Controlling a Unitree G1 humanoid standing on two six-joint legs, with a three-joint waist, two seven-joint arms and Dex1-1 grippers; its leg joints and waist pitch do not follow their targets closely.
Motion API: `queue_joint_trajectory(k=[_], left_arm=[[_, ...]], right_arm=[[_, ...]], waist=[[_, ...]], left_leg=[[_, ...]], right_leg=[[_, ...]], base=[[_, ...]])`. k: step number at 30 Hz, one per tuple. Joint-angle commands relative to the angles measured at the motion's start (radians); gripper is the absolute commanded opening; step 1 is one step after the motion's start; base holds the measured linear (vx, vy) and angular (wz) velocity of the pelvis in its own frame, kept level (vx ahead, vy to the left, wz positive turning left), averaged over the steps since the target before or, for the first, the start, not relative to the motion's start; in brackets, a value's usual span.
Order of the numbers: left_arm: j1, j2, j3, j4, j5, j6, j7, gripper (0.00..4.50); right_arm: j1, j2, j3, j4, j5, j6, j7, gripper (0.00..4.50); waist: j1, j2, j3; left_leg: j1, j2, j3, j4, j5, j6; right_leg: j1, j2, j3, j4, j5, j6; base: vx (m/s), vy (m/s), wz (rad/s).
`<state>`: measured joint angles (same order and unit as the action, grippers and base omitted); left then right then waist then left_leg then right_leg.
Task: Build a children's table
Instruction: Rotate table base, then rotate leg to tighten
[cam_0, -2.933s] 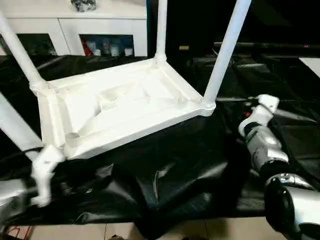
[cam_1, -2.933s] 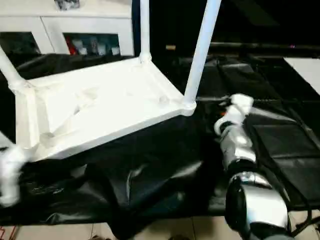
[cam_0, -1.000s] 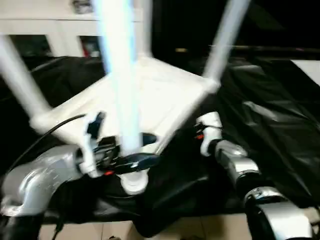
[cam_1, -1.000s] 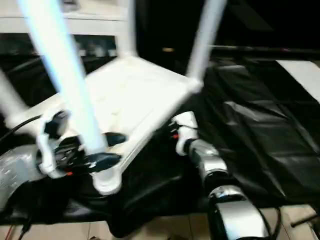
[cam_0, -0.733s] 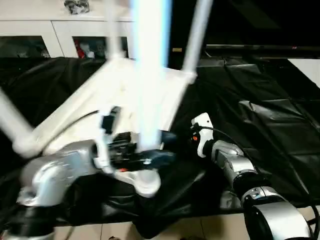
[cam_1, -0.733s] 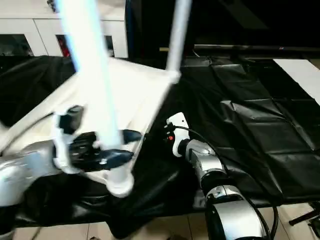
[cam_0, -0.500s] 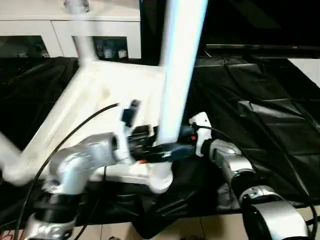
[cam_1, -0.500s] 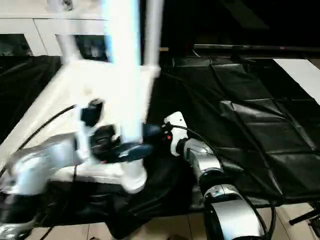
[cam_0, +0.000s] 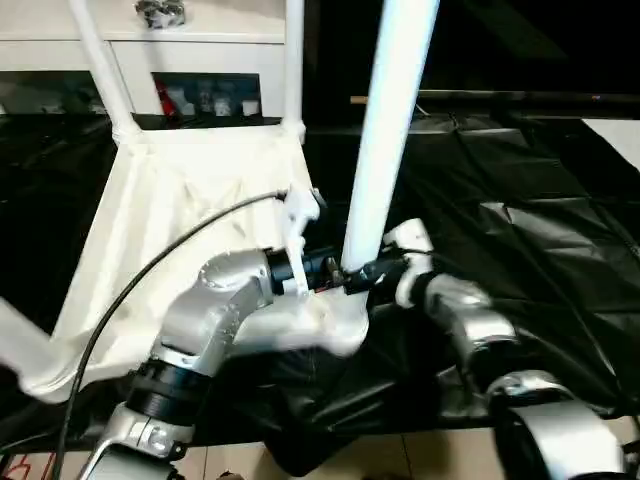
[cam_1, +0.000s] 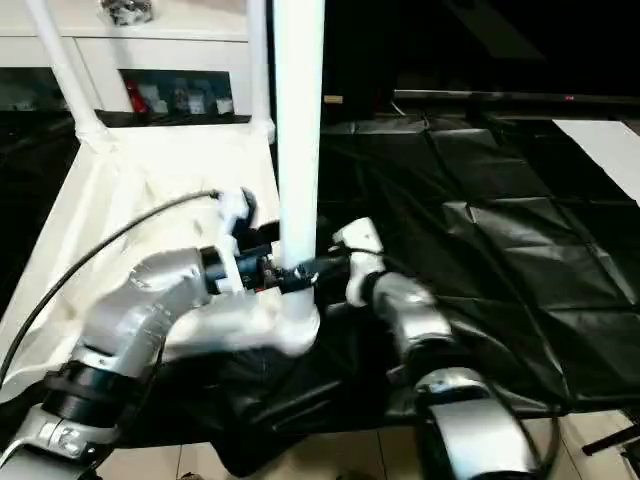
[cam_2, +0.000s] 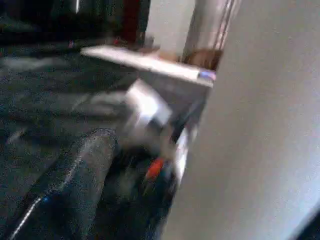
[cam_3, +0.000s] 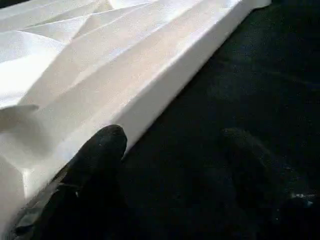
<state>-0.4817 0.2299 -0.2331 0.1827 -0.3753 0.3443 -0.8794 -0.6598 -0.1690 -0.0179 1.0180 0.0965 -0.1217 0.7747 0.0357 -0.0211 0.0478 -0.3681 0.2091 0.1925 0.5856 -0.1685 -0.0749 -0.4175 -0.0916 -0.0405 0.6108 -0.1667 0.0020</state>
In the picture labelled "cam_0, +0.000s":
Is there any white flat board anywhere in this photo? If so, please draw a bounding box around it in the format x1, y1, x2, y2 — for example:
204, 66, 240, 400
581, 117, 640, 175

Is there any red wire frame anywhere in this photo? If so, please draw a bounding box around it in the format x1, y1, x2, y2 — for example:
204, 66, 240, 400
8, 451, 57, 480

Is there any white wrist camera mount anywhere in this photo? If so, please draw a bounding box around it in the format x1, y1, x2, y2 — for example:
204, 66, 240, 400
383, 217, 437, 307
278, 188, 325, 302

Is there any white plastic table top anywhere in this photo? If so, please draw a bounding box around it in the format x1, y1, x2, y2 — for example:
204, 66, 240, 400
14, 123, 372, 407

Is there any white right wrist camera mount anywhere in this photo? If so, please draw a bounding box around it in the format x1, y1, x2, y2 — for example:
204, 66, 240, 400
383, 217, 437, 307

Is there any black backdrop cloth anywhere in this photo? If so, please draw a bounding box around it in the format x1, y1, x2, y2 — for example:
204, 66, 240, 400
304, 0, 640, 119

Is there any black work mat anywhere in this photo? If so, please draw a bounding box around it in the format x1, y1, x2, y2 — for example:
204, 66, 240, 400
0, 112, 640, 479

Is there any white glass-door sideboard cabinet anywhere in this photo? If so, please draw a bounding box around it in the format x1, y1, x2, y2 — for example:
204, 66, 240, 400
0, 0, 290, 118

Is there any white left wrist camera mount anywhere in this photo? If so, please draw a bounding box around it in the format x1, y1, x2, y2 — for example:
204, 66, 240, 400
278, 188, 325, 302

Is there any grey crumpled bag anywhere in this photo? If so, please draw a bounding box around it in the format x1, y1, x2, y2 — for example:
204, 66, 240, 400
133, 0, 187, 30

